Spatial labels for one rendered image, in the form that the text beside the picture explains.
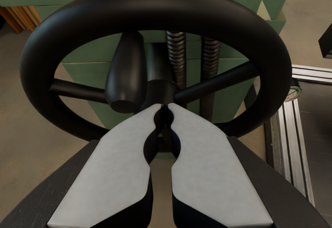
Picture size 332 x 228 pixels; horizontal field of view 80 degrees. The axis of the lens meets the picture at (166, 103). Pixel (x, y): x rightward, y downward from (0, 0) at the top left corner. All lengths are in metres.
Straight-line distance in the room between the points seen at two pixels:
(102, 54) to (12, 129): 1.08
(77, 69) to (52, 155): 0.81
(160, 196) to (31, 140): 0.77
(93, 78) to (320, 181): 0.88
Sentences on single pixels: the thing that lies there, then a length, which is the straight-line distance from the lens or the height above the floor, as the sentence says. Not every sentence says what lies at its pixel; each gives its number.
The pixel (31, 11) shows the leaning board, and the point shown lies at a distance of 1.93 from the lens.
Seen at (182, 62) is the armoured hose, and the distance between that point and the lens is 0.27.
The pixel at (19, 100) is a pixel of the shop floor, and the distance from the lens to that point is 1.56.
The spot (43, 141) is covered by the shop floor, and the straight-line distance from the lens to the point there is 1.31.
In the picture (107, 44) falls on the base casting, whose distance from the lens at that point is 0.42.
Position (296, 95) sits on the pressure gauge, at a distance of 0.51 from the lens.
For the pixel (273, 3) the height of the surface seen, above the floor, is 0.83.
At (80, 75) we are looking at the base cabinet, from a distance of 0.51.
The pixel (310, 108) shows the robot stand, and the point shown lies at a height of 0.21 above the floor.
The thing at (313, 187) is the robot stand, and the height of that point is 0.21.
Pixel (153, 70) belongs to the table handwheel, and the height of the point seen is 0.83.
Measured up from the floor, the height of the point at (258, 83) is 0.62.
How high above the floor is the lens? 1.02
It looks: 58 degrees down
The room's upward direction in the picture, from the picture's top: 4 degrees counter-clockwise
